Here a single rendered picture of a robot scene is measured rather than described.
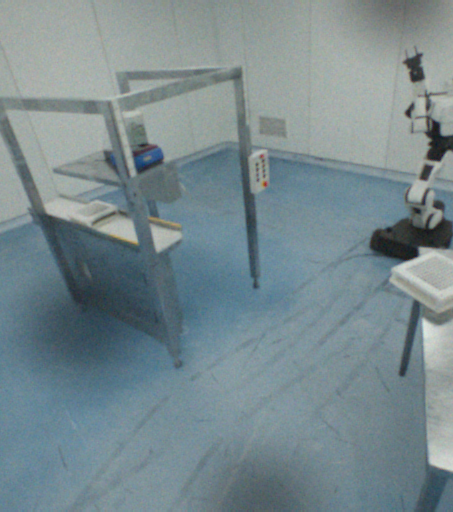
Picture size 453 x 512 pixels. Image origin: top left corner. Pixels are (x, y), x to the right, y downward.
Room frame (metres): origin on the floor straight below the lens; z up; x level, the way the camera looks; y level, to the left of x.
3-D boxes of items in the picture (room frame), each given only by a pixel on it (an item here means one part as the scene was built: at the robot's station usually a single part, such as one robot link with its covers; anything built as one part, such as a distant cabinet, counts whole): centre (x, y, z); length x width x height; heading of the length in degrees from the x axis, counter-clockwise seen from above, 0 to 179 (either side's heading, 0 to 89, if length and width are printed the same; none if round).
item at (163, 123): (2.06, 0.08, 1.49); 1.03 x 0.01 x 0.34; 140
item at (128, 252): (2.31, 0.85, 0.79); 1.30 x 0.29 x 0.10; 50
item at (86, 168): (2.06, 0.57, 1.27); 0.62 x 0.38 x 0.04; 50
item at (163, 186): (2.03, 0.33, 1.16); 0.22 x 0.11 x 0.20; 50
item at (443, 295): (1.17, -0.84, 0.93); 0.25 x 0.24 x 0.02; 110
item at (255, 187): (2.46, -0.29, 0.99); 0.17 x 0.06 x 0.26; 140
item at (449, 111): (2.81, -1.75, 1.12); 0.34 x 0.30 x 0.36; 85
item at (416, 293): (1.17, -0.84, 0.88); 0.24 x 0.24 x 0.02; 20
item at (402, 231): (2.74, -1.72, 0.19); 0.64 x 0.52 x 0.33; 129
